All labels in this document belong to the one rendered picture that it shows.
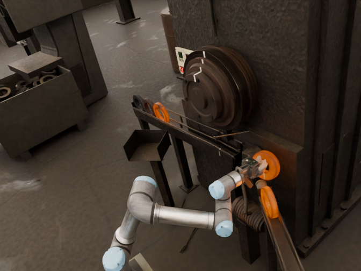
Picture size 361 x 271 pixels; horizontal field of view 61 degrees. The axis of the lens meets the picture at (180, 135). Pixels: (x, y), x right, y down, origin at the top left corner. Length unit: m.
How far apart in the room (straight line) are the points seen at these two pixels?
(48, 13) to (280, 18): 2.95
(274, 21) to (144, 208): 0.98
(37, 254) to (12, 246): 0.29
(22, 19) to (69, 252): 2.43
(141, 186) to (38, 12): 2.79
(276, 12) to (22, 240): 2.57
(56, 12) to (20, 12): 0.38
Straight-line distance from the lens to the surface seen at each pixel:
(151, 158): 2.17
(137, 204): 1.41
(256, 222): 1.78
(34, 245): 2.93
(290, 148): 1.65
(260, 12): 1.49
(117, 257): 1.72
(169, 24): 4.54
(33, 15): 3.87
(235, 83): 1.52
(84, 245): 2.68
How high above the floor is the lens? 1.91
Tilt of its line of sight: 35 degrees down
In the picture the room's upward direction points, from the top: 14 degrees counter-clockwise
